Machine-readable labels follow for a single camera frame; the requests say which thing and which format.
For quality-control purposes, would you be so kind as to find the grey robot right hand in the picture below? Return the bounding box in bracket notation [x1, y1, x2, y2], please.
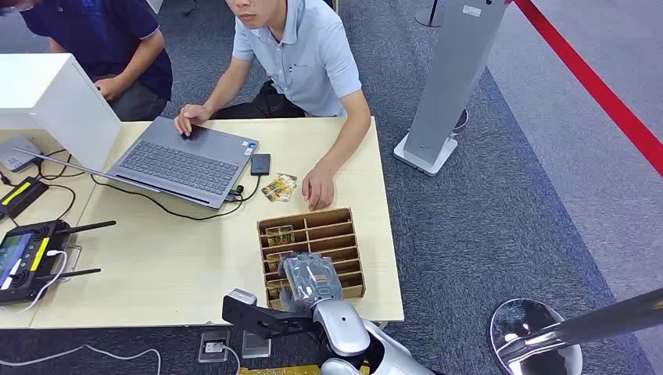
[278, 252, 343, 313]

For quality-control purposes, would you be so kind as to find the person's right hand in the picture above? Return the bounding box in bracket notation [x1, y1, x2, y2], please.
[173, 103, 214, 138]

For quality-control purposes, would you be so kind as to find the person's left hand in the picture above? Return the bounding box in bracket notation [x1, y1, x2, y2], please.
[301, 163, 337, 213]

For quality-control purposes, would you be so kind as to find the gold patterned card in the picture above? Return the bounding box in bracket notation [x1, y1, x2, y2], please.
[260, 180, 292, 203]
[274, 173, 299, 194]
[266, 278, 291, 302]
[265, 251, 294, 273]
[264, 224, 297, 248]

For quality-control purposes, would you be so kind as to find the wooden slotted card organizer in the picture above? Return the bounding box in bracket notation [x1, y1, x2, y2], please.
[256, 208, 367, 310]

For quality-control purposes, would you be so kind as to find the person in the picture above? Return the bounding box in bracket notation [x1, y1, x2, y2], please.
[0, 0, 174, 123]
[173, 0, 372, 213]

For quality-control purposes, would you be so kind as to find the grey laptop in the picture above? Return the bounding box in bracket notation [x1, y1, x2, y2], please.
[12, 116, 260, 211]

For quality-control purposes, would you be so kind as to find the black external drive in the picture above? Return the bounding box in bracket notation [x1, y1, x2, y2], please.
[249, 152, 272, 177]

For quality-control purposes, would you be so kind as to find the floor power socket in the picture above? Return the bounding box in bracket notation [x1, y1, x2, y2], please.
[197, 329, 231, 364]
[241, 330, 272, 359]

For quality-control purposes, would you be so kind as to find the white box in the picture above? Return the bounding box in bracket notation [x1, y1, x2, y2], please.
[0, 52, 124, 173]

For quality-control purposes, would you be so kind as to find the grey kiosk stand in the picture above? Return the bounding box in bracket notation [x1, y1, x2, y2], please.
[392, 0, 512, 178]

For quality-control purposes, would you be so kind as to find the small grey device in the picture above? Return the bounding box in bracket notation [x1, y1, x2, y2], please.
[0, 135, 44, 174]

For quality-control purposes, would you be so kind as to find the black device with yellow label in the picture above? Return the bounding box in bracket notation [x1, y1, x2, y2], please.
[0, 176, 50, 222]

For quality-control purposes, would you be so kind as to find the round stanchion base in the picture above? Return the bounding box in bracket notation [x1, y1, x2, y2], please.
[414, 0, 447, 28]

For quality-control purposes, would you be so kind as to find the black remote controller with antennas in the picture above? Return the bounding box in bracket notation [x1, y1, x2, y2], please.
[0, 219, 118, 307]

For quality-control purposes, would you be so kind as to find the red barrier belt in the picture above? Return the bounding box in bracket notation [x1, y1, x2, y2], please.
[512, 0, 663, 180]

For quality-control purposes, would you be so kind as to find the black bracket wrist camera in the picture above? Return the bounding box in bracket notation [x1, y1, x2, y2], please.
[222, 288, 318, 341]

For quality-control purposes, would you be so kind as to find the black laptop cable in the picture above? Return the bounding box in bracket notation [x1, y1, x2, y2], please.
[90, 173, 263, 223]

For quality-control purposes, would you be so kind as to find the thin black cable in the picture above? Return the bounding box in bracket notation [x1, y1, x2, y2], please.
[37, 148, 87, 222]

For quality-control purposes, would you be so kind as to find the white controller cable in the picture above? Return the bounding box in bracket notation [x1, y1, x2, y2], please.
[14, 249, 70, 315]

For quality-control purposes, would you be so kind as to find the white floor cable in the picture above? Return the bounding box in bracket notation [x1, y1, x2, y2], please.
[0, 343, 163, 375]

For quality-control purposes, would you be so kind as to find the chrome stanchion post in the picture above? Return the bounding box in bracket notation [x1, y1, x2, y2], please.
[489, 287, 663, 375]

